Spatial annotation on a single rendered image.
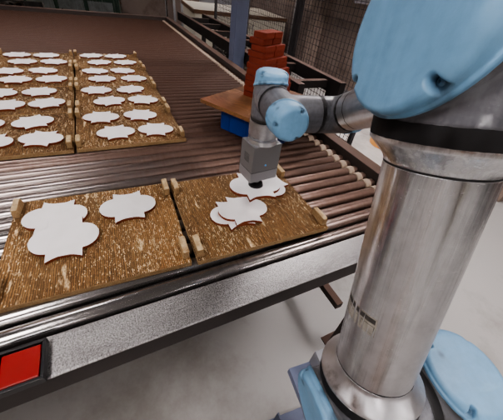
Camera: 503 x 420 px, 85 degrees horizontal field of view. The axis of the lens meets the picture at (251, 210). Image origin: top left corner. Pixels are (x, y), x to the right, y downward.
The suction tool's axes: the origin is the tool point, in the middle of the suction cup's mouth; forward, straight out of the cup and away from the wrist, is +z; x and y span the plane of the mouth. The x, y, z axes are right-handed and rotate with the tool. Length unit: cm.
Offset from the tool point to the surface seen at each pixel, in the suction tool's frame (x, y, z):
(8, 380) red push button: 21, 60, 10
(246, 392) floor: 24, 4, 103
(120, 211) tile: -13.7, 35.7, 8.1
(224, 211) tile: -1.2, 8.9, 7.1
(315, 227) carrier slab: 14.4, -14.3, 9.1
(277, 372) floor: 24, -14, 103
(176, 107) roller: -92, -7, 12
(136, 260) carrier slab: 4.8, 35.7, 9.1
